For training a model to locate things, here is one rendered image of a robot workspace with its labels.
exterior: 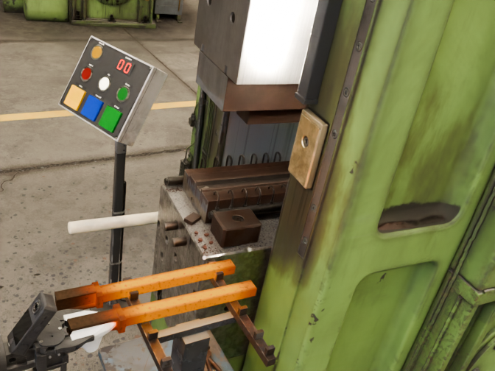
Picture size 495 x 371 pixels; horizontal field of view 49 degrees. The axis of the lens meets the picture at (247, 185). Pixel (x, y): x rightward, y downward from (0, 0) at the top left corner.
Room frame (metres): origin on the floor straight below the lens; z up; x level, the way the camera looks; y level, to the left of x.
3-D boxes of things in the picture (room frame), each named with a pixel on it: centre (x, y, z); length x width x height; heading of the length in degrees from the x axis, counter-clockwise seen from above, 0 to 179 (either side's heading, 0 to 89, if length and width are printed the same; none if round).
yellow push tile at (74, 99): (1.76, 0.67, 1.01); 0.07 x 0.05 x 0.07; 56
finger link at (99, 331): (0.70, 0.23, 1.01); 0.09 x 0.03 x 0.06; 123
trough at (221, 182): (1.45, -0.04, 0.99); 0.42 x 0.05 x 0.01; 121
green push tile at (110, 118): (1.64, 0.50, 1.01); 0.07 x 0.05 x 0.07; 56
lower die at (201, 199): (1.47, -0.03, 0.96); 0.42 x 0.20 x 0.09; 121
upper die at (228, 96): (1.47, -0.03, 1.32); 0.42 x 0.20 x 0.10; 121
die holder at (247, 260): (1.43, -0.07, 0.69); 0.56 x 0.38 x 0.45; 121
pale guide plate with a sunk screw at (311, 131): (1.16, -0.12, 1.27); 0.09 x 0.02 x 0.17; 31
